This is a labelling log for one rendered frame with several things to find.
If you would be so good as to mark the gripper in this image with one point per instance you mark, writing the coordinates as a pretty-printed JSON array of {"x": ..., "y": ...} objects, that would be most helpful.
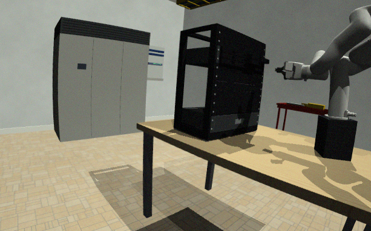
[{"x": 297, "y": 75}]

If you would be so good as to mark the black server rack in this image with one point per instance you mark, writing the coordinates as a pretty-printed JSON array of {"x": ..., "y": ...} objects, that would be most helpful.
[{"x": 229, "y": 112}]

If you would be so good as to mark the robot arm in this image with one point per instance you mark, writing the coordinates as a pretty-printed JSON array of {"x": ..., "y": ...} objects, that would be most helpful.
[{"x": 334, "y": 61}]

